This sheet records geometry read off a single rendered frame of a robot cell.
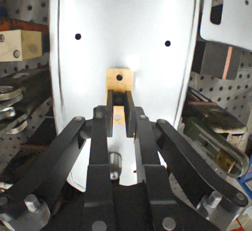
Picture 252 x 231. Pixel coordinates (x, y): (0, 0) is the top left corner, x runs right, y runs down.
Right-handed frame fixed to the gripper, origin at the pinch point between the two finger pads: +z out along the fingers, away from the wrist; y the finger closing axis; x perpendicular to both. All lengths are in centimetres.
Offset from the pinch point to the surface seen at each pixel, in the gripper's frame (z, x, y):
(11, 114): -0.9, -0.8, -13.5
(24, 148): 9.6, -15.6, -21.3
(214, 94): 36, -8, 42
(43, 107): 35.7, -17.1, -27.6
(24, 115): 0.8, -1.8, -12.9
